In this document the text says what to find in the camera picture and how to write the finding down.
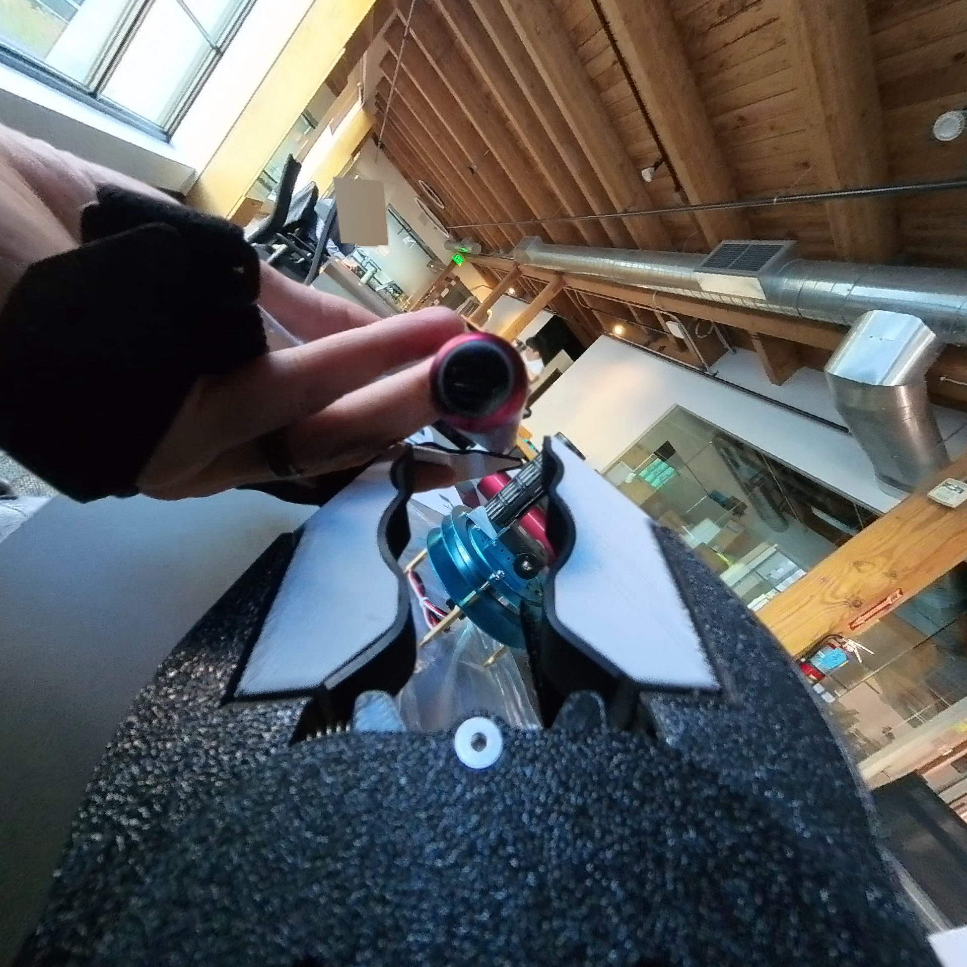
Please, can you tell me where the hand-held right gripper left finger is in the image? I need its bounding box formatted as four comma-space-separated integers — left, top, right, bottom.
223, 452, 417, 700

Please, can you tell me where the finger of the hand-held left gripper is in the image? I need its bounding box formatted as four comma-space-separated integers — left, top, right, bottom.
393, 442, 524, 485

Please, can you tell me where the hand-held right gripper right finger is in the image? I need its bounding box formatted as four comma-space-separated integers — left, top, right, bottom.
540, 437, 722, 692

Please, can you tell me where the red electric screwdriver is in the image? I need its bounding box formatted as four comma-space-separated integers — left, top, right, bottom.
429, 331, 527, 453

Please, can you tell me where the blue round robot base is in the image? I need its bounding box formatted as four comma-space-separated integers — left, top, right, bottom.
416, 506, 560, 666

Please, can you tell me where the person's left hand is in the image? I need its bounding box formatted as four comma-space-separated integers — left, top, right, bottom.
0, 124, 467, 503

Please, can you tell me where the red screwdriver case tube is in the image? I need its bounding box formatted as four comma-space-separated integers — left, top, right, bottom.
472, 472, 556, 564

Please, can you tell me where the black screwdriver bit holder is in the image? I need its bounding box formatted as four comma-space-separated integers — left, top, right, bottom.
483, 459, 546, 530

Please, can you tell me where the clear plastic bag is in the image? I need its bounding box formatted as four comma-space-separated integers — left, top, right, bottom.
400, 521, 548, 734

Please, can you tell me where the large window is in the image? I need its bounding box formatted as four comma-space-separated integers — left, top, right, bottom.
0, 0, 258, 141

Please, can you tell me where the wooden support post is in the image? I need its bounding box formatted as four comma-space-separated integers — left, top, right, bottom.
755, 453, 967, 658

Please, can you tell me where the silver ventilation duct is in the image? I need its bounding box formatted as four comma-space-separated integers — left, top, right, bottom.
514, 236, 967, 500

